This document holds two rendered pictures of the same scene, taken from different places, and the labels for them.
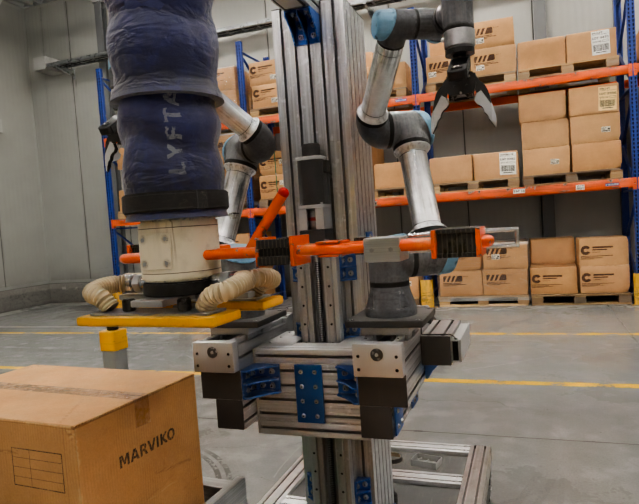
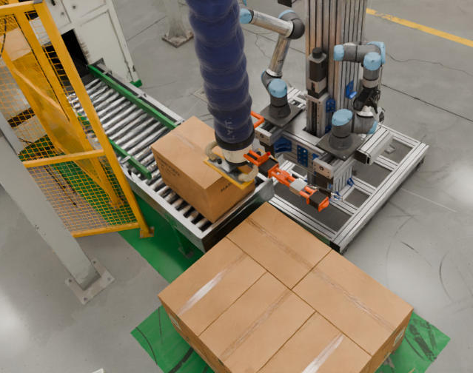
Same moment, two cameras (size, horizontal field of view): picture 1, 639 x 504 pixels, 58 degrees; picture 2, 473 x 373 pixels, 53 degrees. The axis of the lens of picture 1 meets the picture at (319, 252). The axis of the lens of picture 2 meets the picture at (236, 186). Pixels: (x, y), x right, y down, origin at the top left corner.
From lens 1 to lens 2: 2.06 m
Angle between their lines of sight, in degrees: 53
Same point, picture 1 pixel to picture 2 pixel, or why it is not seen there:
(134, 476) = (226, 192)
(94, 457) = (212, 193)
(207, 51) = (241, 100)
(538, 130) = not seen: outside the picture
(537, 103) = not seen: outside the picture
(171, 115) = (228, 123)
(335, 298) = (321, 120)
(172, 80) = (227, 114)
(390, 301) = (336, 143)
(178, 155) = (232, 133)
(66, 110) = not seen: outside the picture
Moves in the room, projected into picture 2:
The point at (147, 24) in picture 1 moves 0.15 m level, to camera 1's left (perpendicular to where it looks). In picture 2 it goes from (217, 98) to (189, 93)
